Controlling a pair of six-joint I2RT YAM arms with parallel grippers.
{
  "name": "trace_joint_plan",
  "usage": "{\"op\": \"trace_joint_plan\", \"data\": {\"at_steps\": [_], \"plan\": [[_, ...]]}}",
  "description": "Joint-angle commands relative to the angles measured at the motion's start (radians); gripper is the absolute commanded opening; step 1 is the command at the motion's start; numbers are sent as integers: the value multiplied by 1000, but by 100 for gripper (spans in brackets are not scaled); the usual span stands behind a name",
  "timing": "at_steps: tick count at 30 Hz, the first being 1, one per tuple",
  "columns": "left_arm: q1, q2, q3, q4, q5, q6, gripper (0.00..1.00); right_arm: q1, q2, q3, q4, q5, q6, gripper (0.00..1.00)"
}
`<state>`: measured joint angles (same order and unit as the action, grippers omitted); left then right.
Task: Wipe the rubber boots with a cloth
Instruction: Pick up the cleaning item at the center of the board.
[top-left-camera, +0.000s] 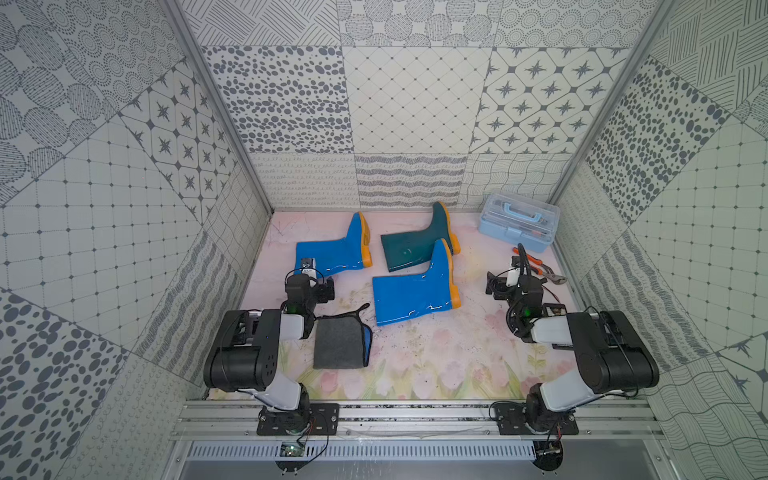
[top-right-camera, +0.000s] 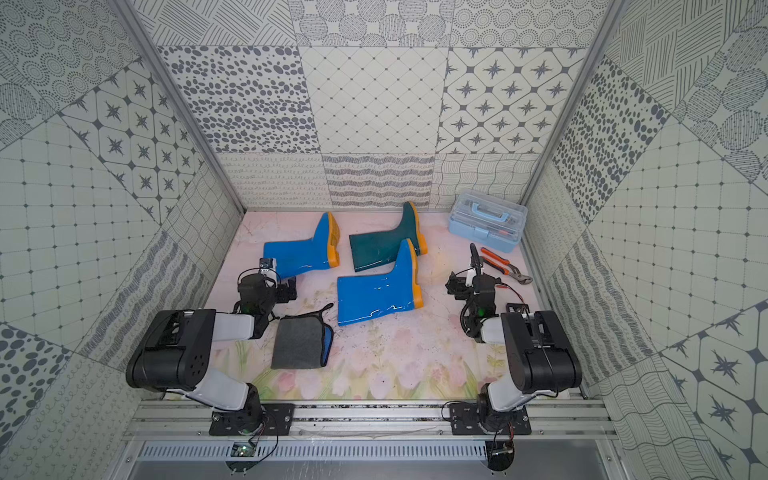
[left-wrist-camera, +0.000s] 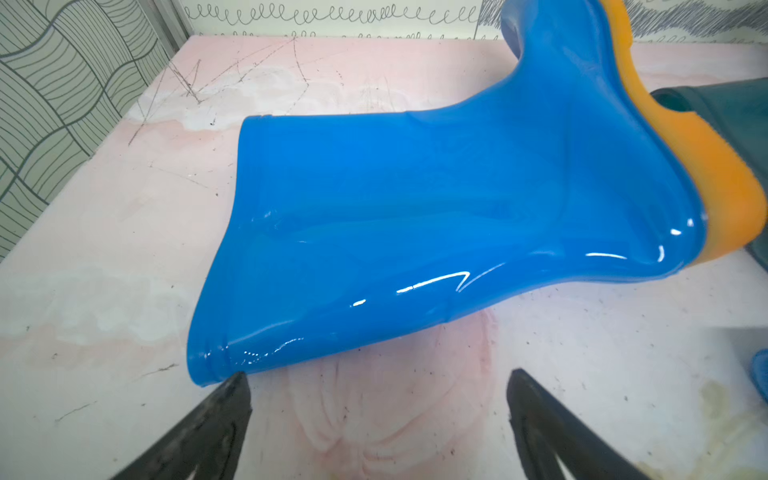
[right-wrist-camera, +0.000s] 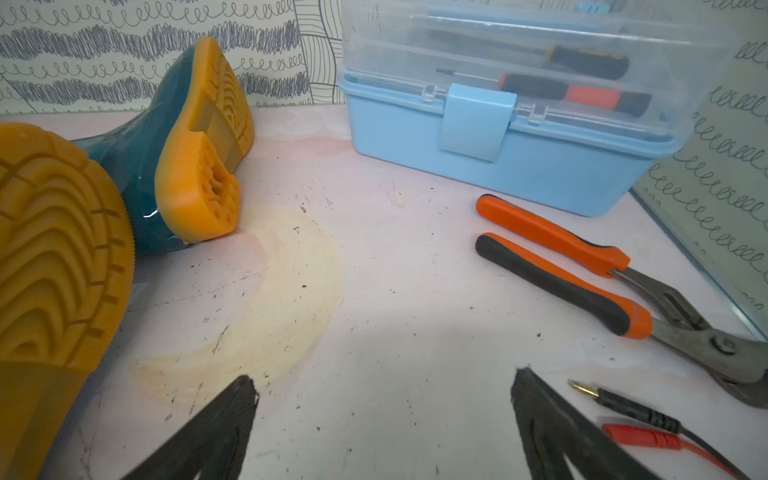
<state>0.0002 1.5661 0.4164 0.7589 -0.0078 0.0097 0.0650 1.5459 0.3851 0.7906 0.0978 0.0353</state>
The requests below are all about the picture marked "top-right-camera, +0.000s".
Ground grey microfibre cloth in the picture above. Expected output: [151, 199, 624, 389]
[270, 303, 334, 370]

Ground blue rubber boot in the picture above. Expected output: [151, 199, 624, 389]
[263, 212, 341, 279]
[337, 239, 424, 326]

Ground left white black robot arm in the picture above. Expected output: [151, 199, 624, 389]
[126, 258, 297, 431]

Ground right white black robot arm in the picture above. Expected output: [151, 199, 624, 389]
[446, 270, 583, 430]

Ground green rubber boot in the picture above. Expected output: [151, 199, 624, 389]
[349, 201, 428, 272]

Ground light blue plastic toolbox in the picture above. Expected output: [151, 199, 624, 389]
[448, 191, 528, 253]

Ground white ventilation grille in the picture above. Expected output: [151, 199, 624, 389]
[138, 440, 486, 461]

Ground orange handled pliers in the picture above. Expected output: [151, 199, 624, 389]
[480, 247, 533, 285]

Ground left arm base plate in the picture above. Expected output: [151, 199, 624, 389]
[209, 403, 296, 437]

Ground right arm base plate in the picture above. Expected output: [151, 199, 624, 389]
[443, 401, 532, 436]

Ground aluminium mounting rail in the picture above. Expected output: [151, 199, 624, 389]
[125, 398, 618, 440]

